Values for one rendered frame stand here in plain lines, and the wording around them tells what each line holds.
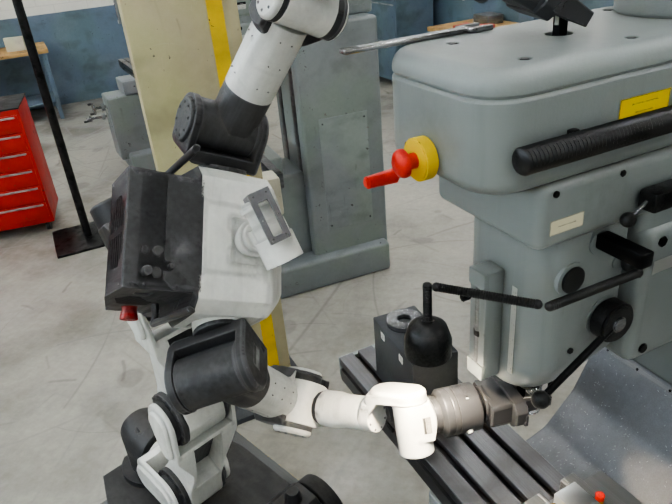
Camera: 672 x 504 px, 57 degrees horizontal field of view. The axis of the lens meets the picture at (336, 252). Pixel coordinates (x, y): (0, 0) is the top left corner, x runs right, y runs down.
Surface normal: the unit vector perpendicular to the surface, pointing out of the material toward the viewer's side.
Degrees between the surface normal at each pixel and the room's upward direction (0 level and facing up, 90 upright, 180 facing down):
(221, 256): 59
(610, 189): 90
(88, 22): 90
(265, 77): 114
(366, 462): 0
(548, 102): 90
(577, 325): 90
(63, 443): 0
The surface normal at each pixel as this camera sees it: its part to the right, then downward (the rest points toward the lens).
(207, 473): 0.25, -0.64
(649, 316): 0.44, 0.40
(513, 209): -0.89, 0.28
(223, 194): 0.56, -0.21
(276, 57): 0.36, 0.74
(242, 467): -0.08, -0.88
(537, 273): -0.40, 0.47
